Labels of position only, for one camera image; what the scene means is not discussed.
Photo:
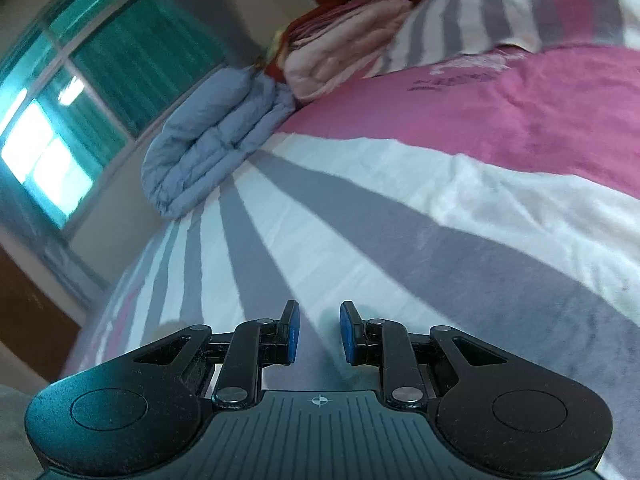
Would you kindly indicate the folded pink blanket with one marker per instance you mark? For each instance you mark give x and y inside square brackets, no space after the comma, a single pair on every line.
[340,55]

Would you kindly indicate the striped pillow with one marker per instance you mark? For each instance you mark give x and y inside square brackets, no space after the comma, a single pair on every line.
[475,15]

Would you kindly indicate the colourful striped cloth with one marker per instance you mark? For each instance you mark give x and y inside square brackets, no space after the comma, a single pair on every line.
[276,45]

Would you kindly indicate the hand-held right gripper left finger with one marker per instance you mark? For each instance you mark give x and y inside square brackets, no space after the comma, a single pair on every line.
[293,332]

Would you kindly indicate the bed with striped sheet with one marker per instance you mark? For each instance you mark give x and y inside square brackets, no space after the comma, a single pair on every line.
[425,200]

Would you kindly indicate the grey curtain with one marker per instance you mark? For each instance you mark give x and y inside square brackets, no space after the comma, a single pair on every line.
[225,5]
[55,250]

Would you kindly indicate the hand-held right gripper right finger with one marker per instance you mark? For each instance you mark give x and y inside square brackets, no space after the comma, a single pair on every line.
[347,332]

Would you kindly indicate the window with green glass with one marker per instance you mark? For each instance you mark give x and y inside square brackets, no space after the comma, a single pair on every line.
[125,75]

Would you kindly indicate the brown wooden door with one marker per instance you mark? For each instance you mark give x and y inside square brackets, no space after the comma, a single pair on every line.
[30,305]

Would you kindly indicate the folded blue quilt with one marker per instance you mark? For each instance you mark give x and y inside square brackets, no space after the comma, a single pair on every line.
[210,135]

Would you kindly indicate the red folded cloth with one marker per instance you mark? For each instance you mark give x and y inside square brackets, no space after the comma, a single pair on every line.
[310,15]

